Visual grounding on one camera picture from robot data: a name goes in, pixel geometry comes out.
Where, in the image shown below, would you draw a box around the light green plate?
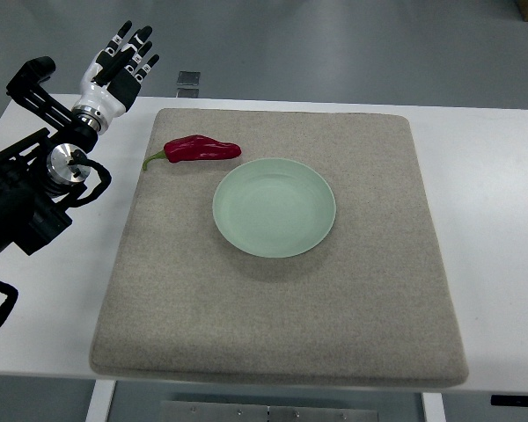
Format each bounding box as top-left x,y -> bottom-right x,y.
212,158 -> 336,258

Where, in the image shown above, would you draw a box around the metal floor plate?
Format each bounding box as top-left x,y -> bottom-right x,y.
176,70 -> 201,86

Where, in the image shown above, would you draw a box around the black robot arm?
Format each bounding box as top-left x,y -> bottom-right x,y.
0,56 -> 112,255

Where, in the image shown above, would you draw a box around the black control panel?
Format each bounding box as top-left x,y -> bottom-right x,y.
490,395 -> 528,408

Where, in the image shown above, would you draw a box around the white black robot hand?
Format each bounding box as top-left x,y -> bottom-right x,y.
72,20 -> 159,135

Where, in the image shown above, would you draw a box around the white table leg left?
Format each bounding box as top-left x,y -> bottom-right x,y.
84,380 -> 116,422

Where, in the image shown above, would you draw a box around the metal table frame bracket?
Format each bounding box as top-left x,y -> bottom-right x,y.
158,401 -> 379,422

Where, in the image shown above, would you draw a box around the beige felt mat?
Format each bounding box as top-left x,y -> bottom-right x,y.
89,108 -> 468,388

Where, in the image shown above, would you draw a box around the white table leg right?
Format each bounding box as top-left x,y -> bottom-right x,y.
422,392 -> 446,422

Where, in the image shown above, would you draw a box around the white table leg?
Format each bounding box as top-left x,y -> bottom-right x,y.
422,392 -> 446,422
84,380 -> 116,422

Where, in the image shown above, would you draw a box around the black cable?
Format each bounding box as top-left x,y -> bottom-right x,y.
0,278 -> 19,342

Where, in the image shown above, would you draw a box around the red chili pepper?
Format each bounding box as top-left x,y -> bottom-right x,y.
142,135 -> 242,171

